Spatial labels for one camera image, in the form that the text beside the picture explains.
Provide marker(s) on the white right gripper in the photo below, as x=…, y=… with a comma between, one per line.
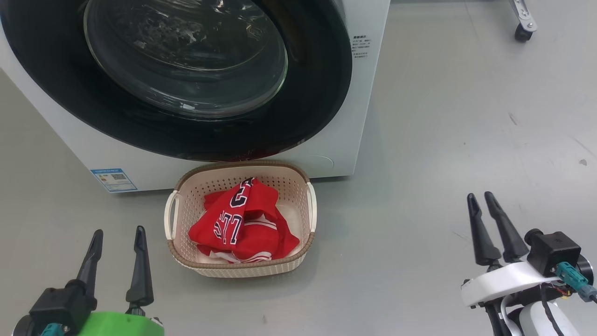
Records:
x=503, y=282

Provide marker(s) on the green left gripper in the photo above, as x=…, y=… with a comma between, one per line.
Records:
x=121, y=326

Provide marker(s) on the red basketball jersey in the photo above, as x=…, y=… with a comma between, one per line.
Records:
x=252, y=224

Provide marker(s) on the glass washing machine door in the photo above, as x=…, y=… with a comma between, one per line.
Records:
x=317, y=93

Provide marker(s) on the cream perforated laundry basket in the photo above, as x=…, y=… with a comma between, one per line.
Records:
x=186, y=205

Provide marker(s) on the white front-load washing machine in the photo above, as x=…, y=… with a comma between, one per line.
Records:
x=368, y=116

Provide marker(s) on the blue energy label sticker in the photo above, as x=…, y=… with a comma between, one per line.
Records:
x=114, y=180

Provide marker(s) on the metal leg with black caster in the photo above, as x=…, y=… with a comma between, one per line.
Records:
x=524, y=23

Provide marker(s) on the small black text sticker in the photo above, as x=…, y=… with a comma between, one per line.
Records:
x=362, y=45

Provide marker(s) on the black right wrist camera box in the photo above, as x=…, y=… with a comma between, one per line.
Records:
x=555, y=249

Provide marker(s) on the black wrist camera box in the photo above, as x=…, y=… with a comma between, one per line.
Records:
x=555, y=249
x=60, y=303

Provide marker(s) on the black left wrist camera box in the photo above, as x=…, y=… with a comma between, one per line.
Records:
x=60, y=303

